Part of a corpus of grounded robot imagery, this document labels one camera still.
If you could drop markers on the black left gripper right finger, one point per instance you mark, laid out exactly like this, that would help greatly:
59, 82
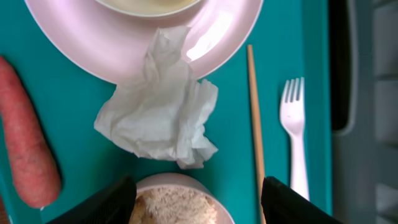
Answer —
282, 205

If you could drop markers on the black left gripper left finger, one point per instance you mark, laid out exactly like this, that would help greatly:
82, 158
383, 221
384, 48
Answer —
112, 205

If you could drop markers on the food scraps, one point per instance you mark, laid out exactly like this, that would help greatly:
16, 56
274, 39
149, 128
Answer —
173, 205

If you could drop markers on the pink bowl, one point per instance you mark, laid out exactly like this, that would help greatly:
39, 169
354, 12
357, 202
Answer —
183, 181

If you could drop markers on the orange carrot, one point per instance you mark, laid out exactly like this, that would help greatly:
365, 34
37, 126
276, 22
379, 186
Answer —
34, 171

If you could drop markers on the white napkin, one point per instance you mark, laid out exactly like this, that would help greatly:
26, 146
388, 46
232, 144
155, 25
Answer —
160, 112

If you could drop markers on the pale green cup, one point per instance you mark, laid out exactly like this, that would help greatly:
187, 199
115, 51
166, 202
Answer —
149, 8

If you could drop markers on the grey dishwasher rack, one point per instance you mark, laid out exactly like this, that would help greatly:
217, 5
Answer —
363, 64

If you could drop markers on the wooden chopstick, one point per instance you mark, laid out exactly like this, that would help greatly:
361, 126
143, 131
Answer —
256, 127

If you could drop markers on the white plastic fork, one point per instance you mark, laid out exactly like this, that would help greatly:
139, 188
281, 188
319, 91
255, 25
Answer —
292, 118

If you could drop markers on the pink plate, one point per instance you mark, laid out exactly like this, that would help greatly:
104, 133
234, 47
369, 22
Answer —
111, 45

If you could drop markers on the teal plastic tray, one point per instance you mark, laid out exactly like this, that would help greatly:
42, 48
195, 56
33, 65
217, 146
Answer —
290, 40

